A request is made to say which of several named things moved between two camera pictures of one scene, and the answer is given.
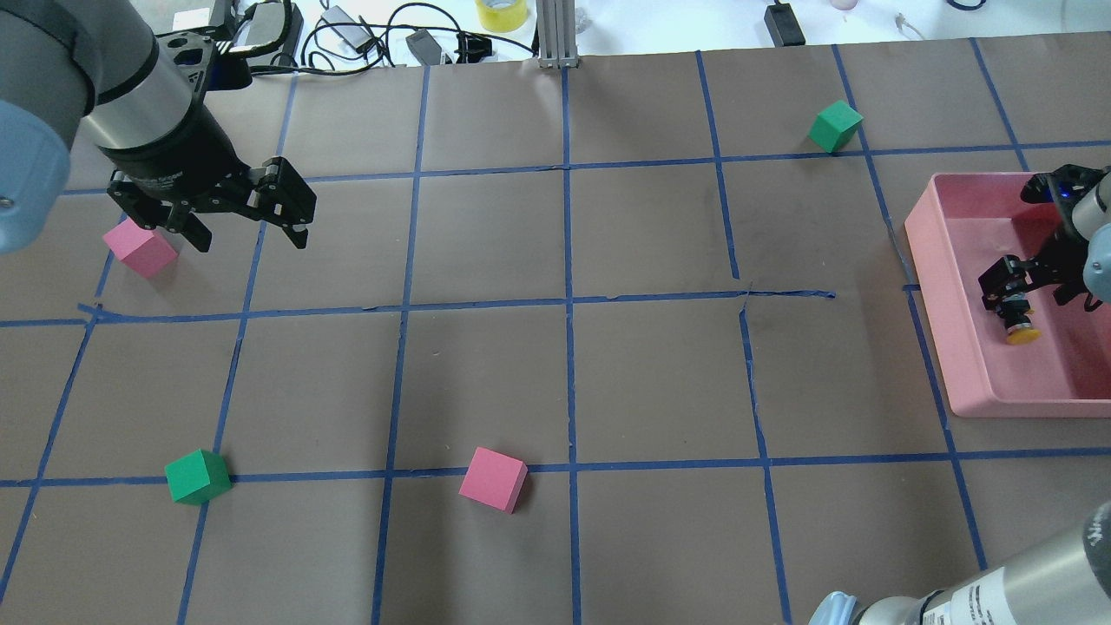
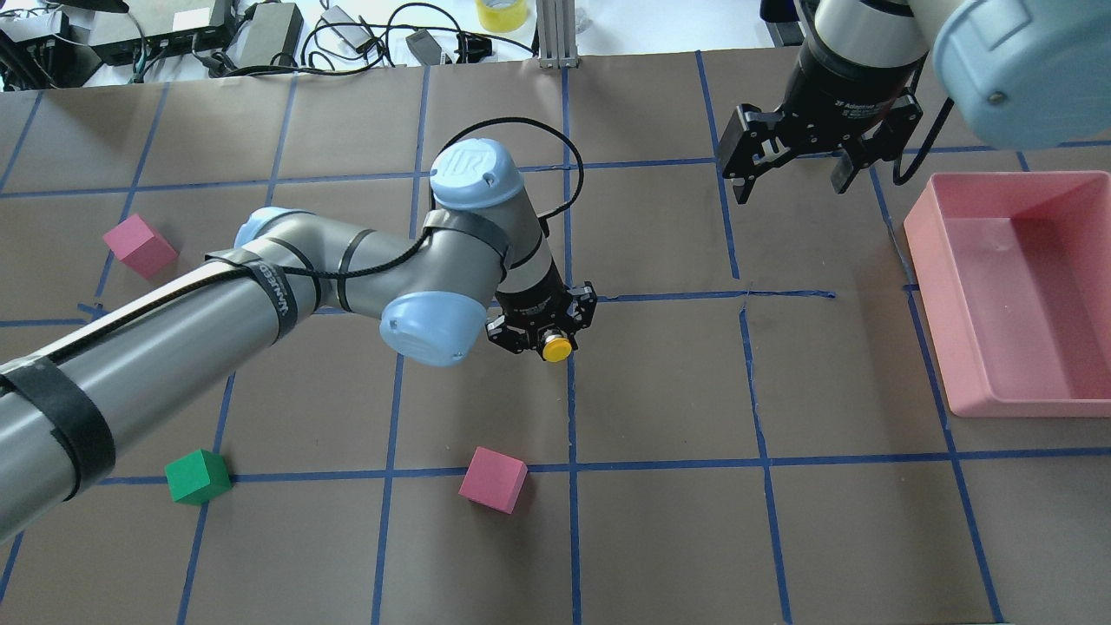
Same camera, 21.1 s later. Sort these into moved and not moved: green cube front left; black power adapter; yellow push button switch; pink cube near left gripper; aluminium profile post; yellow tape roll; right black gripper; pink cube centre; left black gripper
Moved: right black gripper; yellow push button switch; left black gripper
Not moved: pink cube centre; yellow tape roll; green cube front left; black power adapter; pink cube near left gripper; aluminium profile post
